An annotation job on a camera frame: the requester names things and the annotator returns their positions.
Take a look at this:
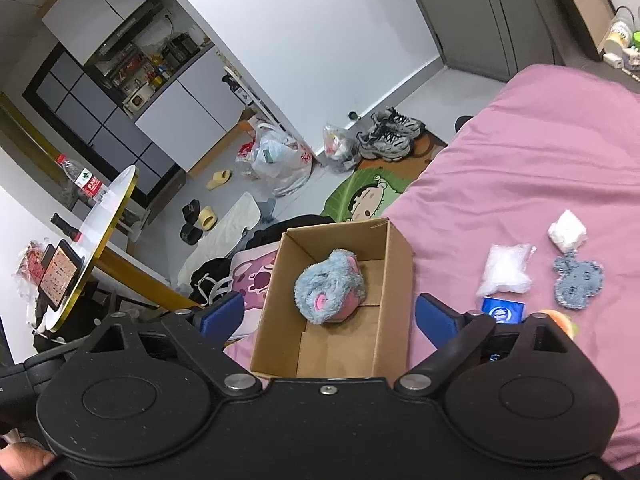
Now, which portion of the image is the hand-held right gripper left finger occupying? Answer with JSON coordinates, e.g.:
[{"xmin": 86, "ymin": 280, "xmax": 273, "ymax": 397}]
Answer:
[{"xmin": 87, "ymin": 290, "xmax": 263, "ymax": 400}]

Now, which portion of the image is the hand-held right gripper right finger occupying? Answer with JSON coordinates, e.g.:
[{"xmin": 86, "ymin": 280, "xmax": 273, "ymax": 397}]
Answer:
[{"xmin": 394, "ymin": 293, "xmax": 576, "ymax": 400}]

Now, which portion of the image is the brown cardboard box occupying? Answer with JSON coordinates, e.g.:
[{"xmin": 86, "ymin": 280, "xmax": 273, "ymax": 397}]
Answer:
[{"xmin": 249, "ymin": 217, "xmax": 415, "ymax": 380}]

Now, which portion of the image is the small blue packet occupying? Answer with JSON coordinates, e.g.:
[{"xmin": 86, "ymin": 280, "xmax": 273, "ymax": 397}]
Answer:
[{"xmin": 482, "ymin": 296, "xmax": 528, "ymax": 326}]

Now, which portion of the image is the orange green plush toy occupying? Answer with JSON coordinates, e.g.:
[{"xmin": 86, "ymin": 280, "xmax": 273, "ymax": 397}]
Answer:
[{"xmin": 542, "ymin": 309, "xmax": 581, "ymax": 337}]

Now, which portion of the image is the grey knitted mouse patch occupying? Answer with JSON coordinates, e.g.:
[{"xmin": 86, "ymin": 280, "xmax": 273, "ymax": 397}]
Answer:
[{"xmin": 552, "ymin": 252, "xmax": 605, "ymax": 311}]

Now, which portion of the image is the person's left hand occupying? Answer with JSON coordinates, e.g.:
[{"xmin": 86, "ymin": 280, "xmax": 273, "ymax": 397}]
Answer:
[{"xmin": 0, "ymin": 442, "xmax": 56, "ymax": 480}]

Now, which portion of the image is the pink cartoon bag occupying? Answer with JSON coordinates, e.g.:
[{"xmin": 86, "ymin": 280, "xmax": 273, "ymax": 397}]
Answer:
[{"xmin": 227, "ymin": 249, "xmax": 279, "ymax": 342}]

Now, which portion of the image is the white floor towel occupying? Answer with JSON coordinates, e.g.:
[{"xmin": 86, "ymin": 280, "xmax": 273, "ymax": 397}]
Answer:
[{"xmin": 177, "ymin": 192, "xmax": 262, "ymax": 287}]

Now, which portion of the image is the clear bag of white filling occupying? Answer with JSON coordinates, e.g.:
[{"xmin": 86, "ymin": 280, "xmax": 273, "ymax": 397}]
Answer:
[{"xmin": 476, "ymin": 243, "xmax": 537, "ymax": 297}]

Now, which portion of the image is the blue-grey pink plush toy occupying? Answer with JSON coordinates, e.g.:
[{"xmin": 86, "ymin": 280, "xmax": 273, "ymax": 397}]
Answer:
[{"xmin": 294, "ymin": 250, "xmax": 366, "ymax": 325}]

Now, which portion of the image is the black clothing pile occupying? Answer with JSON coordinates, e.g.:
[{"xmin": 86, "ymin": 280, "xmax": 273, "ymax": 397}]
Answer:
[{"xmin": 244, "ymin": 215, "xmax": 337, "ymax": 252}]

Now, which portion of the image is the grey-blue cloth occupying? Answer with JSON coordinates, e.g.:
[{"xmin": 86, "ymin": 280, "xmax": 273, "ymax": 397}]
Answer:
[{"xmin": 256, "ymin": 197, "xmax": 279, "ymax": 227}]

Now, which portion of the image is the black tablet on stand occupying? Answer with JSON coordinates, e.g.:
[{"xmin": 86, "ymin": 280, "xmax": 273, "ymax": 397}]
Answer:
[{"xmin": 39, "ymin": 240, "xmax": 85, "ymax": 312}]

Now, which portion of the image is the red snack packet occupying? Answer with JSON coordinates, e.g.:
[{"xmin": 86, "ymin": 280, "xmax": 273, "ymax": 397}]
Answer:
[{"xmin": 14, "ymin": 240, "xmax": 51, "ymax": 293}]

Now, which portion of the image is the green cartoon floor mat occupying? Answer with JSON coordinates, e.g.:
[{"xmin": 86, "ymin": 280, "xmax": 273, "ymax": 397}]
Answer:
[{"xmin": 322, "ymin": 130, "xmax": 447, "ymax": 224}]

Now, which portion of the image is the round white gold-rim table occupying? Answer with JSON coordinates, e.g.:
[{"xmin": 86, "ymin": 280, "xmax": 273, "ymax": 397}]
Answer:
[{"xmin": 35, "ymin": 165, "xmax": 207, "ymax": 333}]

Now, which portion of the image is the pink bed sheet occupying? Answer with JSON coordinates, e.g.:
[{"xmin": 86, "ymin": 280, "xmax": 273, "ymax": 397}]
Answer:
[{"xmin": 225, "ymin": 64, "xmax": 640, "ymax": 471}]

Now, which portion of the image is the white red-print plastic bag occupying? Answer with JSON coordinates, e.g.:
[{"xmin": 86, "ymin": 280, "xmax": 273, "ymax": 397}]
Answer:
[{"xmin": 235, "ymin": 117, "xmax": 316, "ymax": 197}]

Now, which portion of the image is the black cylindrical device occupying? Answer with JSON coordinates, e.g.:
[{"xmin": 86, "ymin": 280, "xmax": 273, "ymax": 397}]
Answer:
[{"xmin": 50, "ymin": 212, "xmax": 82, "ymax": 242}]

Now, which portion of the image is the clear plastic trash bag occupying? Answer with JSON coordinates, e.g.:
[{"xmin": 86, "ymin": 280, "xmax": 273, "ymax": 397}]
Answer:
[{"xmin": 322, "ymin": 124, "xmax": 362, "ymax": 174}]

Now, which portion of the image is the red-label plastic water bottle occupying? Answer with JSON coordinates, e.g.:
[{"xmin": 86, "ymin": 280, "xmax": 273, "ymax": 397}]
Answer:
[{"xmin": 55, "ymin": 154, "xmax": 109, "ymax": 204}]

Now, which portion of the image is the white lower kitchen cabinet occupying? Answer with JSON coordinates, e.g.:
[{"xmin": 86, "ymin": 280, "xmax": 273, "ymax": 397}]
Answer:
[{"xmin": 134, "ymin": 51, "xmax": 252, "ymax": 174}]

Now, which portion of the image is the white kitchen cabinet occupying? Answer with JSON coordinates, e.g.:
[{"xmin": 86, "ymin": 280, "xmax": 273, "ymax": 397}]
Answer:
[
  {"xmin": 134, "ymin": 51, "xmax": 252, "ymax": 174},
  {"xmin": 42, "ymin": 0, "xmax": 162, "ymax": 67}
]

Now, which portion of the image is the narrow white shelf rack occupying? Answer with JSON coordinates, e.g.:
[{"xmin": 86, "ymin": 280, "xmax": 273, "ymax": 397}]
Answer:
[{"xmin": 221, "ymin": 64, "xmax": 262, "ymax": 107}]

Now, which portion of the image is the white countertop appliance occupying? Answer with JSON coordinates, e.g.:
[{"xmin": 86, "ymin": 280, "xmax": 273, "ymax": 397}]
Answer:
[{"xmin": 122, "ymin": 85, "xmax": 154, "ymax": 114}]

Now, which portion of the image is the dark grey panelled door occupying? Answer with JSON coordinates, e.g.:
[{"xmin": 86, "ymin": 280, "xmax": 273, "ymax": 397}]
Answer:
[{"xmin": 22, "ymin": 42, "xmax": 180, "ymax": 198}]

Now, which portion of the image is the black toaster oven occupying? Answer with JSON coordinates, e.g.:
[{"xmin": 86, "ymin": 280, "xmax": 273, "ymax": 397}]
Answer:
[{"xmin": 162, "ymin": 32, "xmax": 201, "ymax": 62}]

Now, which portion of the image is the grey wardrobe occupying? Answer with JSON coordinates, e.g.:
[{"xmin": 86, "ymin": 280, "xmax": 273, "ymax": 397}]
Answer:
[{"xmin": 395, "ymin": 0, "xmax": 567, "ymax": 84}]

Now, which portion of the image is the white upper kitchen cabinet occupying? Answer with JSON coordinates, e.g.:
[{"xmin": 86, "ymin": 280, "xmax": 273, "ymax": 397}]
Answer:
[{"xmin": 42, "ymin": 0, "xmax": 162, "ymax": 67}]

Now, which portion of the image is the white yellow-label jar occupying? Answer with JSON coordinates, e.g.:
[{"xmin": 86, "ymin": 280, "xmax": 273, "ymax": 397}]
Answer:
[{"xmin": 602, "ymin": 7, "xmax": 636, "ymax": 57}]

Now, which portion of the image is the black-framed wooden board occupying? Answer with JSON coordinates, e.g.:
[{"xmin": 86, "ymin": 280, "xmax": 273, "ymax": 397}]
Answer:
[{"xmin": 534, "ymin": 0, "xmax": 617, "ymax": 62}]

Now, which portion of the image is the black bag with white straps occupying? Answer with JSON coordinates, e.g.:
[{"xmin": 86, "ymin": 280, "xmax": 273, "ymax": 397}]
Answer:
[{"xmin": 189, "ymin": 257, "xmax": 234, "ymax": 307}]

